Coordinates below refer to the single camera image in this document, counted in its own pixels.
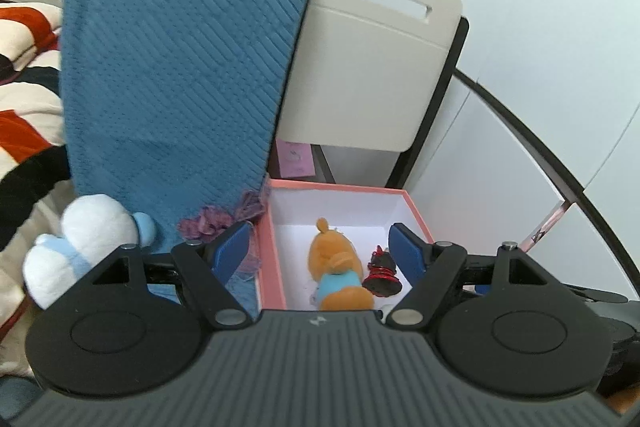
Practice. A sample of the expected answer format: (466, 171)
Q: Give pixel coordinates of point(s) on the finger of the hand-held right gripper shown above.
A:
(597, 294)

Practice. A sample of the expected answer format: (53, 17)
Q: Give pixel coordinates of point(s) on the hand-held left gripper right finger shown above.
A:
(405, 252)

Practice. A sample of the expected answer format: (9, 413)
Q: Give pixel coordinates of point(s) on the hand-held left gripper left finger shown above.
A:
(231, 249)

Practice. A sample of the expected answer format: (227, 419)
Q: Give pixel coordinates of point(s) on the small black red doll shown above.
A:
(382, 274)

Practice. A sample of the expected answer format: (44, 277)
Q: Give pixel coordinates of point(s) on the pink cardboard box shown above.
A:
(295, 257)

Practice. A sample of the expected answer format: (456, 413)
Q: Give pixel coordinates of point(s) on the brown teddy bear blue shirt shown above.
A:
(335, 262)

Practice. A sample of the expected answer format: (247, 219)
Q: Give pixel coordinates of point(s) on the purple organza ribbon flower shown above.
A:
(205, 224)

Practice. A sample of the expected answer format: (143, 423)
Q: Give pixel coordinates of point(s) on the pink paper card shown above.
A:
(296, 159)

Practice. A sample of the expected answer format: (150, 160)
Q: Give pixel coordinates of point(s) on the white and blue plush toy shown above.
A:
(90, 227)

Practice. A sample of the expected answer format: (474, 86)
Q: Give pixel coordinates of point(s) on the blue quilted cushion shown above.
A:
(175, 57)

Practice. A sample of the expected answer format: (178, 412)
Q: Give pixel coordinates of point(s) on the red black striped blanket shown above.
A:
(25, 132)

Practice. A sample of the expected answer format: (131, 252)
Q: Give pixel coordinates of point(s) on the black curved rail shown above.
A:
(545, 147)

